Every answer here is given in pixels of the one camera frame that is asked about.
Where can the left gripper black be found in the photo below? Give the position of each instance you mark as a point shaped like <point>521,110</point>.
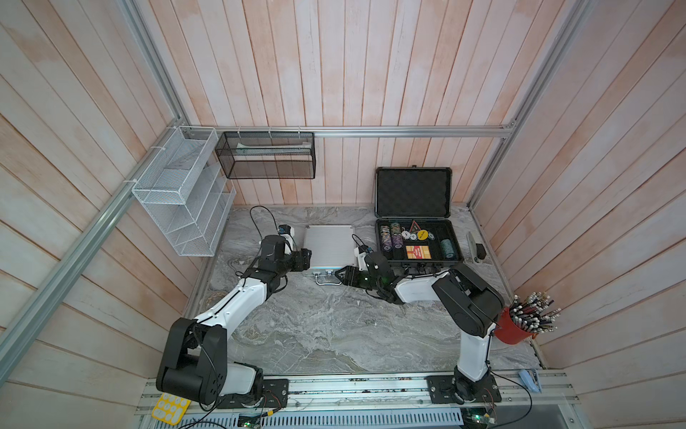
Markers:
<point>302,259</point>

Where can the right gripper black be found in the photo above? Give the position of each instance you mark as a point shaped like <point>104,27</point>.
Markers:
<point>349,270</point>

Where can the silver poker set case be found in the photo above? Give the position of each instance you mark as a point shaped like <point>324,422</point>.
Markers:
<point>332,249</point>

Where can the black poker set case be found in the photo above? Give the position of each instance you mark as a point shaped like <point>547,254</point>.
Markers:
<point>419,199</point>

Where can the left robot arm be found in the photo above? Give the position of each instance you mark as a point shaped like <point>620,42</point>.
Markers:
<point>195,364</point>

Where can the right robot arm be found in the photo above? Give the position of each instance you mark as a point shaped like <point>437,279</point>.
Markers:
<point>471,302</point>

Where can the purple poker chip stack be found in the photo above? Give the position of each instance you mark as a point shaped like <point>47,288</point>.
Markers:
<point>396,235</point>

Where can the red playing card deck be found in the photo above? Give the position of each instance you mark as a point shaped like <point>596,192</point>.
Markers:
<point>418,252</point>

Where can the grey black stapler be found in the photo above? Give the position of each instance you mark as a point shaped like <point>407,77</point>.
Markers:
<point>477,249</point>

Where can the black mesh basket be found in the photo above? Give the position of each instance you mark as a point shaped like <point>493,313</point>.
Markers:
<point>267,155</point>

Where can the red pen cup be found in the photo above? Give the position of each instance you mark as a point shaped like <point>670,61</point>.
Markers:
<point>527,317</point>

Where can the yellow calculator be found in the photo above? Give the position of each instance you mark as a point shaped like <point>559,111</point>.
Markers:
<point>170,409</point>

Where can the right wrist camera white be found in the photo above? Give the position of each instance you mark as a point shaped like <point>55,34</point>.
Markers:
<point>361,252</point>

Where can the white wire mesh shelf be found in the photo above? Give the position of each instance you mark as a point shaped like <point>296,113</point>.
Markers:
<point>183,189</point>

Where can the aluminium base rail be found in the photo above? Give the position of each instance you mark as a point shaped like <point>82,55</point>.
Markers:
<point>383,401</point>

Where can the blue object on rail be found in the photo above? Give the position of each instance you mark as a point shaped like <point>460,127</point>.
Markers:
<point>530,379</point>

